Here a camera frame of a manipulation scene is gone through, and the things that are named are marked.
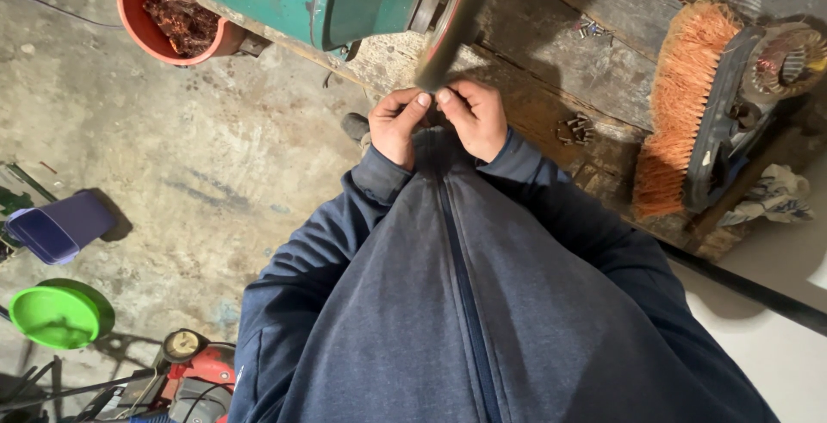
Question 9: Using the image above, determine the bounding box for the red machine with gauge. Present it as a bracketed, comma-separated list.
[110, 329, 237, 423]

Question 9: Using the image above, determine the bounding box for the red plastic bucket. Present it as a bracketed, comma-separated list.
[116, 0, 247, 67]

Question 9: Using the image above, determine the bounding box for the navy zip jacket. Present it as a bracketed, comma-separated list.
[228, 127, 780, 423]

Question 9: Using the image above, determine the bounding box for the person's dark shoe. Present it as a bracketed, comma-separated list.
[340, 112, 372, 147]

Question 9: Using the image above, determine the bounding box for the person's right hand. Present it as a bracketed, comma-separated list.
[436, 80, 510, 164]

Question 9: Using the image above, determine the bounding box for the pile of small metal bits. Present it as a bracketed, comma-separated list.
[556, 112, 596, 148]
[571, 15, 615, 43]

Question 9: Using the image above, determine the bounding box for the orange bristle brush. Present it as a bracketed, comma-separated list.
[631, 1, 776, 221]

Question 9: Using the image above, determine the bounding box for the black bar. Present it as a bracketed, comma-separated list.
[659, 241, 827, 338]

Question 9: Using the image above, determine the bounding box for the thin dark cable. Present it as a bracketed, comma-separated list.
[0, 0, 124, 29]

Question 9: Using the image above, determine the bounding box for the person's left hand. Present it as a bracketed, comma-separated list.
[367, 87, 433, 172]

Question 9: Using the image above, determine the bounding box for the patterned cloth rag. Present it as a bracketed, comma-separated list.
[716, 164, 815, 227]

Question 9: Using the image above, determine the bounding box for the purple plastic bin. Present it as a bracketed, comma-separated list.
[4, 190, 118, 265]

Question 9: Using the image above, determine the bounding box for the worn wooden workbench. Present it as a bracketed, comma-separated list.
[194, 0, 827, 264]

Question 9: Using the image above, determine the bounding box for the black metal stand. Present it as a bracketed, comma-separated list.
[0, 355, 159, 423]

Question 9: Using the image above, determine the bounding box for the copper wire scrap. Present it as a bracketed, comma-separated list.
[143, 0, 221, 59]

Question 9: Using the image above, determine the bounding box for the grey grinder wheel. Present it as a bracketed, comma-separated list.
[414, 0, 502, 93]

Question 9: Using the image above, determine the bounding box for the copper wound stator ring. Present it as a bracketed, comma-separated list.
[742, 21, 827, 102]

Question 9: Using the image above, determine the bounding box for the green plastic bowl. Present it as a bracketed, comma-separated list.
[8, 278, 116, 351]

